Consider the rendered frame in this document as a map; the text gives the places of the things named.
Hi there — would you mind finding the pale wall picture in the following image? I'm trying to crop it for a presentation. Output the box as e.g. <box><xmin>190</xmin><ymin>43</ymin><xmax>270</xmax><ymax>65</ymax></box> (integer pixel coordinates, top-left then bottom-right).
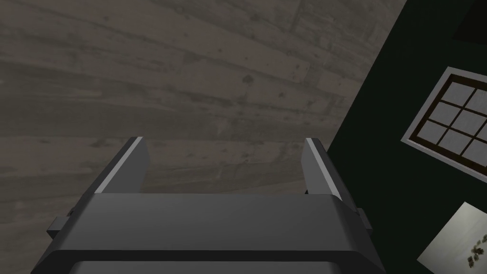
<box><xmin>417</xmin><ymin>201</ymin><xmax>487</xmax><ymax>274</ymax></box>

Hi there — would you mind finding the white framed window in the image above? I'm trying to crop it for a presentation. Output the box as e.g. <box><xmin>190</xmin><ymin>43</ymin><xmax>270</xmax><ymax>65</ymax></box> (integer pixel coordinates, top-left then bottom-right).
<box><xmin>400</xmin><ymin>66</ymin><xmax>487</xmax><ymax>179</ymax></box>

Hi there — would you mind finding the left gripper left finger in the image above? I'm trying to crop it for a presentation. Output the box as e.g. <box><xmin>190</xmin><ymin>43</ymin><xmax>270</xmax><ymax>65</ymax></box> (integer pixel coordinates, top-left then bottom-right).
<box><xmin>93</xmin><ymin>136</ymin><xmax>151</xmax><ymax>195</ymax></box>

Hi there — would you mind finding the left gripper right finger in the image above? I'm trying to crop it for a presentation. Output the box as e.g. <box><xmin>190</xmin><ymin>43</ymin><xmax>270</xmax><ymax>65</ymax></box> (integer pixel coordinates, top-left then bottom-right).
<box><xmin>300</xmin><ymin>137</ymin><xmax>343</xmax><ymax>202</ymax></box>

